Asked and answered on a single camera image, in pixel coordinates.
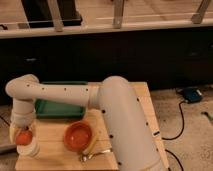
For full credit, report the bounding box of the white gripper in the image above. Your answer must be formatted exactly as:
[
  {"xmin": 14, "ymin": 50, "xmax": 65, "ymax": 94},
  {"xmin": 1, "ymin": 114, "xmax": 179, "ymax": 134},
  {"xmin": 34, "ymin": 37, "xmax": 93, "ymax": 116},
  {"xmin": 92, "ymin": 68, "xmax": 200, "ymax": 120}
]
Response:
[{"xmin": 9, "ymin": 99, "xmax": 36, "ymax": 143}]

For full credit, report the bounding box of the orange apple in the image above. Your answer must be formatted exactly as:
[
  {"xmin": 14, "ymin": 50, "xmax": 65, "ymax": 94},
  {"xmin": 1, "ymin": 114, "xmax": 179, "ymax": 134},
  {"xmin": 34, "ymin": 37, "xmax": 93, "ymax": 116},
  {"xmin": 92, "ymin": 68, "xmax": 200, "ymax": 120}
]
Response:
[{"xmin": 15, "ymin": 130, "xmax": 33, "ymax": 146}]

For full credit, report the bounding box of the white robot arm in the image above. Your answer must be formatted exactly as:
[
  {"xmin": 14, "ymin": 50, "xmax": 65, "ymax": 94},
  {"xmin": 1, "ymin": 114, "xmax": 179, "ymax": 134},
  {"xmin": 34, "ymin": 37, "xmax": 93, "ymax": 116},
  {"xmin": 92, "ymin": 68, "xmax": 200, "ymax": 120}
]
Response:
[{"xmin": 5, "ymin": 74, "xmax": 166, "ymax": 171}]

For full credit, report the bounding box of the white paper cup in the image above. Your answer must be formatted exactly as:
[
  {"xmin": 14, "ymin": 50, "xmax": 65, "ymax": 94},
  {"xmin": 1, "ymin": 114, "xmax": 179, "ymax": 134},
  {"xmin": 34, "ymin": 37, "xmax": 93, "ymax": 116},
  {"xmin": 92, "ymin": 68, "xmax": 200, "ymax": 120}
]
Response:
[{"xmin": 17, "ymin": 140, "xmax": 40, "ymax": 157}]

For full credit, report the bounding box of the green plastic tray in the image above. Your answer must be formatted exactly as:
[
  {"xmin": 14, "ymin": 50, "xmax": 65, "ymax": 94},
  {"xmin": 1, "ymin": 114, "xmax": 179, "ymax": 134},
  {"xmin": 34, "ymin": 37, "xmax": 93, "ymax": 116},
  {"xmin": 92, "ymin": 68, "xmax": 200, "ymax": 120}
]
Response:
[{"xmin": 34, "ymin": 81, "xmax": 88, "ymax": 120}]

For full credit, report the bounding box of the wooden table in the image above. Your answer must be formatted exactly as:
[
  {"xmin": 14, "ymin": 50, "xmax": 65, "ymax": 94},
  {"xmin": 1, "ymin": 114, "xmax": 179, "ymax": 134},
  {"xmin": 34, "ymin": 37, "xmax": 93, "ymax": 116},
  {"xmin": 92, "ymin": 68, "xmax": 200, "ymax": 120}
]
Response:
[{"xmin": 14, "ymin": 81, "xmax": 170, "ymax": 171}]

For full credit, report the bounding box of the orange bowl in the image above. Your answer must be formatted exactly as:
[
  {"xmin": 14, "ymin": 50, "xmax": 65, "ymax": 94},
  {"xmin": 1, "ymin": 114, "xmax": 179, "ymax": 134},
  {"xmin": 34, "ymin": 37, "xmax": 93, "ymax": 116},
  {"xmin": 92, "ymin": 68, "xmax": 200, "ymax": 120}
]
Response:
[{"xmin": 63, "ymin": 121, "xmax": 93, "ymax": 152}]

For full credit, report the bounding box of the metal spoon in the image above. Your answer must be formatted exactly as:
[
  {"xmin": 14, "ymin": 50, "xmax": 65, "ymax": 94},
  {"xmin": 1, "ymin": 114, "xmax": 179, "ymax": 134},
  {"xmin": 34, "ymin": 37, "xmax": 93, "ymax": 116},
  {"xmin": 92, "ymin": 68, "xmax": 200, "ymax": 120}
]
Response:
[{"xmin": 79, "ymin": 149, "xmax": 112, "ymax": 162}]

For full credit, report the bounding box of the black box on floor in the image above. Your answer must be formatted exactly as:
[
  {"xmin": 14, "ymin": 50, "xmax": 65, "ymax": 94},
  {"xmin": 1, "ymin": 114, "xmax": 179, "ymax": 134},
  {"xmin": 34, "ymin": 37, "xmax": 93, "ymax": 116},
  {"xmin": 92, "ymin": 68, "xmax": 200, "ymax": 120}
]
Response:
[{"xmin": 20, "ymin": 0, "xmax": 84, "ymax": 28}]

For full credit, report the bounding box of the blue power box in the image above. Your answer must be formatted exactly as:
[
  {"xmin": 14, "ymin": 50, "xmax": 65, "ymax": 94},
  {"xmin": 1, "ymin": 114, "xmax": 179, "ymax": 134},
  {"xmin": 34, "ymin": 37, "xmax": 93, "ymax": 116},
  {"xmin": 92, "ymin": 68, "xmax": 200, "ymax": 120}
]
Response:
[{"xmin": 178, "ymin": 87, "xmax": 203, "ymax": 103}]

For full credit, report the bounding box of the black cable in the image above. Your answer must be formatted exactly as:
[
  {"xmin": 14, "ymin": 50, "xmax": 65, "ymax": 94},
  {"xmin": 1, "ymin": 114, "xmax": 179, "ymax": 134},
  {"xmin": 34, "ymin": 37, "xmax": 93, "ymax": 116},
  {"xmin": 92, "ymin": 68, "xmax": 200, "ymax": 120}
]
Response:
[{"xmin": 161, "ymin": 100, "xmax": 188, "ymax": 171}]

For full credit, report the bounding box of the metal frame rail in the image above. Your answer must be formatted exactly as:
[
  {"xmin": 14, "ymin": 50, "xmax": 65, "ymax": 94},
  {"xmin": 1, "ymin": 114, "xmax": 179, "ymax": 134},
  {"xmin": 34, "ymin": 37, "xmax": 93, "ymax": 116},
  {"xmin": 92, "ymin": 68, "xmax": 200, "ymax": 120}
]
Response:
[{"xmin": 0, "ymin": 0, "xmax": 213, "ymax": 39}]

